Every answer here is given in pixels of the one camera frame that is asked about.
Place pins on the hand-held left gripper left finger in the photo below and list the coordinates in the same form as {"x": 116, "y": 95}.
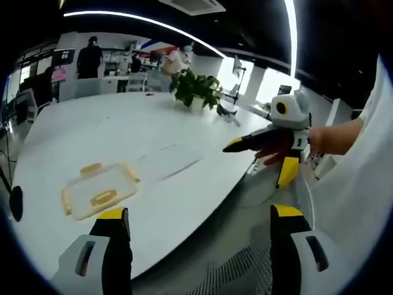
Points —
{"x": 115, "y": 264}

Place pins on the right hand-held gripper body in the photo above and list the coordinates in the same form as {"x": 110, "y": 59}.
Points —
{"x": 290, "y": 118}

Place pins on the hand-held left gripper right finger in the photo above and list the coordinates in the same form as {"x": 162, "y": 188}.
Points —
{"x": 285, "y": 246}

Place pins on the person's right hand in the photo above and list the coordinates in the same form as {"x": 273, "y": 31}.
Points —
{"x": 317, "y": 139}

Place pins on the small grey table object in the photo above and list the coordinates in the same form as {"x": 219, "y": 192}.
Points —
{"x": 228, "y": 114}

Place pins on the black stand with white board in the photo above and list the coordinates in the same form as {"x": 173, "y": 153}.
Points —
{"x": 239, "y": 77}

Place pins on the clear lid with yellow clasps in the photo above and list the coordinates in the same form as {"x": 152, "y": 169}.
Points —
{"x": 101, "y": 190}

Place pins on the person's white shirt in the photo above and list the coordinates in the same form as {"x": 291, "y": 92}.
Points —
{"x": 362, "y": 199}

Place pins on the green potted plant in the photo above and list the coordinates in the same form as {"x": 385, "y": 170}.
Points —
{"x": 193, "y": 87}

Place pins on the long ceiling light strip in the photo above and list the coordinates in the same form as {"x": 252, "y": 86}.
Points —
{"x": 291, "y": 33}
{"x": 147, "y": 23}

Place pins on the black round object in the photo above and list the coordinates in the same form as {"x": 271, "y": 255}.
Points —
{"x": 16, "y": 203}

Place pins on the white slatted chair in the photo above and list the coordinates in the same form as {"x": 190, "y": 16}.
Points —
{"x": 136, "y": 82}

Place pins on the ceiling air vent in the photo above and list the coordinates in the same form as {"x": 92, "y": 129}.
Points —
{"x": 193, "y": 6}

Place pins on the pink lit screen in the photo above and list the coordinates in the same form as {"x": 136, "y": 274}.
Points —
{"x": 59, "y": 75}

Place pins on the dark wall monitor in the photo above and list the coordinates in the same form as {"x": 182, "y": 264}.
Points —
{"x": 64, "y": 56}

